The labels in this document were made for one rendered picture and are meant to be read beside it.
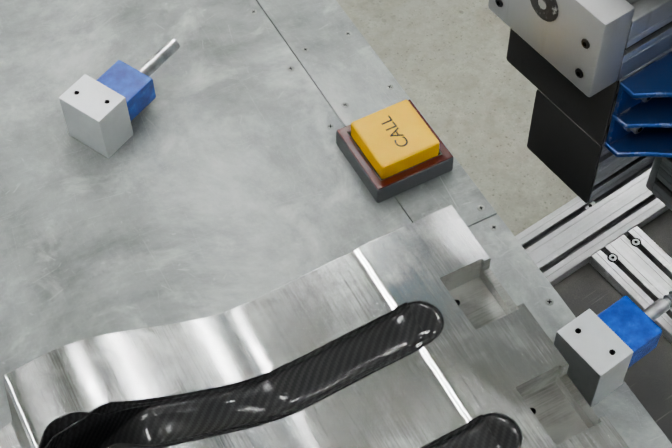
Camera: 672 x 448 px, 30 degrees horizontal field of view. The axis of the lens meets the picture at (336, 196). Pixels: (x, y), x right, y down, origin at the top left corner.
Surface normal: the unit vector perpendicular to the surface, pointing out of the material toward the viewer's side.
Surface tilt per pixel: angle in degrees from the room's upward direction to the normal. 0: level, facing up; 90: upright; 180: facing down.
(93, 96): 0
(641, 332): 0
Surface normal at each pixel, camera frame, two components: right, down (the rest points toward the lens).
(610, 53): 0.58, 0.65
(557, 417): -0.01, -0.59
